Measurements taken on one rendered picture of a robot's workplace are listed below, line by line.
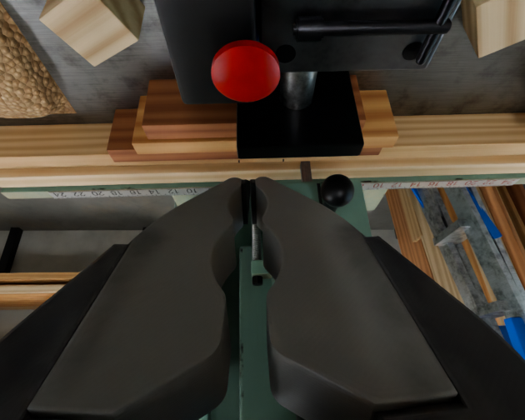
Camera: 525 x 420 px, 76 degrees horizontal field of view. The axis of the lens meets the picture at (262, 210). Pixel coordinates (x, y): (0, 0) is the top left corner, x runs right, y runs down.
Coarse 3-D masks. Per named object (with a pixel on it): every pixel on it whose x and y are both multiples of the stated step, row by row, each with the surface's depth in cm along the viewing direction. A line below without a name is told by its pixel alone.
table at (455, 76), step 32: (0, 0) 23; (32, 0) 23; (32, 32) 25; (160, 32) 26; (448, 32) 27; (64, 64) 28; (128, 64) 28; (160, 64) 28; (448, 64) 29; (480, 64) 29; (512, 64) 29; (96, 96) 31; (128, 96) 31; (416, 96) 32; (448, 96) 33; (480, 96) 33; (512, 96) 33
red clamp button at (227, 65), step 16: (224, 48) 14; (240, 48) 13; (256, 48) 13; (224, 64) 14; (240, 64) 14; (256, 64) 14; (272, 64) 14; (224, 80) 14; (240, 80) 14; (256, 80) 14; (272, 80) 15; (240, 96) 15; (256, 96) 15
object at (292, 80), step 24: (288, 72) 22; (312, 72) 22; (336, 72) 27; (288, 96) 24; (312, 96) 25; (336, 96) 26; (240, 120) 24; (264, 120) 24; (288, 120) 24; (312, 120) 24; (336, 120) 24; (240, 144) 23; (264, 144) 23; (288, 144) 23; (312, 144) 23; (336, 144) 24; (360, 144) 24
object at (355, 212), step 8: (288, 184) 26; (296, 184) 26; (304, 184) 26; (312, 184) 26; (320, 184) 26; (360, 184) 26; (304, 192) 26; (312, 192) 26; (320, 192) 26; (360, 192) 26; (320, 200) 26; (352, 200) 26; (360, 200) 26; (344, 208) 25; (352, 208) 25; (360, 208) 25; (344, 216) 25; (352, 216) 25; (360, 216) 25; (352, 224) 25; (360, 224) 25; (368, 224) 25; (368, 232) 24; (272, 280) 33
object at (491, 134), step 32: (0, 128) 34; (32, 128) 34; (64, 128) 34; (96, 128) 34; (416, 128) 34; (448, 128) 34; (480, 128) 34; (512, 128) 34; (0, 160) 33; (32, 160) 33; (64, 160) 33; (96, 160) 33; (192, 160) 34; (256, 160) 34; (288, 160) 34; (320, 160) 34
